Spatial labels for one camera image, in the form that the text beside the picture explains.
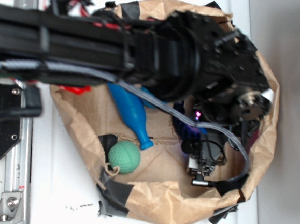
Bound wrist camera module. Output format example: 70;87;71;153
181;132;227;187

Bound metal corner bracket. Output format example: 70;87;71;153
0;192;24;224

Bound dark blue rope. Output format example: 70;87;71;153
169;100;206;145

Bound green dimpled ball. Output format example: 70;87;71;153
108;141;141;174

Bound red wires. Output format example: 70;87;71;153
41;0;128;33

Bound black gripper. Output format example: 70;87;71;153
191;87;273;128

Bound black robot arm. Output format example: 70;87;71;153
0;5;272;133

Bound blue plastic bottle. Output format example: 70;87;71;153
107;83;154;151

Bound grey braided cable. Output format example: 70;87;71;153
0;58;257;188

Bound aluminium extrusion rail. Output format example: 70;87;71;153
4;0;39;224

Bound brown paper bag bin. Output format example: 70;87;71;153
39;0;288;224

